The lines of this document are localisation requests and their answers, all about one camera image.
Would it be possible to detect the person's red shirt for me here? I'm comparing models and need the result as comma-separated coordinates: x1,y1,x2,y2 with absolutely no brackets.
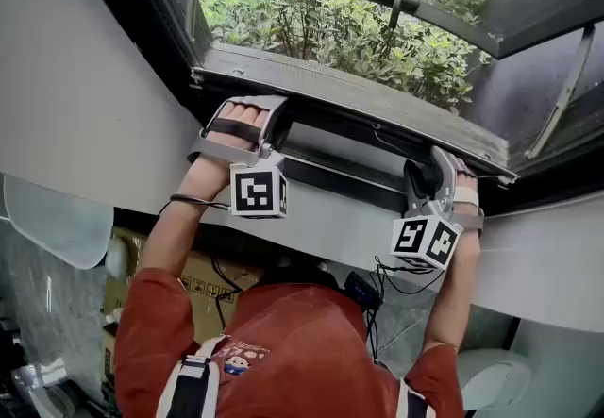
113,267,466,418

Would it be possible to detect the person's right forearm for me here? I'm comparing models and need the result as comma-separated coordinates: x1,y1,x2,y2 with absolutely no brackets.
422,229,482,354

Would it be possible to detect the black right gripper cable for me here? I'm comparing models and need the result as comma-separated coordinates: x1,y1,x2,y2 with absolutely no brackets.
372,255,447,297

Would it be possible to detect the white toilet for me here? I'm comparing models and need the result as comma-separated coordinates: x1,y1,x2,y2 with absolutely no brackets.
455,348,534,412

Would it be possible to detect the white plastic bag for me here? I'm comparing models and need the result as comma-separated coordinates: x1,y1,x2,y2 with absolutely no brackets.
106,236,131,280

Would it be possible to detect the closed brown cardboard box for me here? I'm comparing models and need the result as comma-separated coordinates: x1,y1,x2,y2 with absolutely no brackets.
104,226,265,346

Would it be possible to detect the black and white shoulder strap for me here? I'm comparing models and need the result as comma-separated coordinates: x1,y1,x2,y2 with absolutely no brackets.
155,334,227,418
395,377,438,418

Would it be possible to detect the person's left hand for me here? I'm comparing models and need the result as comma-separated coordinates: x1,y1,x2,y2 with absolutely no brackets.
206,102,269,153

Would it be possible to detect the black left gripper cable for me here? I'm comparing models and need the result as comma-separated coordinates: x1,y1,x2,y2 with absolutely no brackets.
158,192,233,219

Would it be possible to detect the black framed window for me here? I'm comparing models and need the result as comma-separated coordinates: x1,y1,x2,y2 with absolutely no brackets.
63,0,604,219

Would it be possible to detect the person's right hand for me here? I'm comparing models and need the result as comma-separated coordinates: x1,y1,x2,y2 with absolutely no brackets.
451,167,481,220

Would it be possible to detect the black electronic box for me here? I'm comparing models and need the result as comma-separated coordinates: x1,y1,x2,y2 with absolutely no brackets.
343,271,384,311

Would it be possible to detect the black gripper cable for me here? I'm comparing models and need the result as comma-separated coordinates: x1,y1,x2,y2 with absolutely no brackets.
158,192,233,219
372,255,447,297

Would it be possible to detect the white bathtub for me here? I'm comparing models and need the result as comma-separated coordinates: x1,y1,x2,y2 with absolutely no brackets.
2,174,115,271

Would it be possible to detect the person's left forearm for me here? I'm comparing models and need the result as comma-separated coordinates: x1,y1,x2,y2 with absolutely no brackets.
136,156,233,285

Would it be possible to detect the white pull cord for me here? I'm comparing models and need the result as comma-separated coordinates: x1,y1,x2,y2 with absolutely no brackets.
372,123,419,157

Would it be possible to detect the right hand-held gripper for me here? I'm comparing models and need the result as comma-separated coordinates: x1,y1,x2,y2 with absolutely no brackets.
390,144,486,272

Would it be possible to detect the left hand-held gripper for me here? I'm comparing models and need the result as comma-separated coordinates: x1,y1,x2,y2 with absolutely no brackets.
187,94,291,221

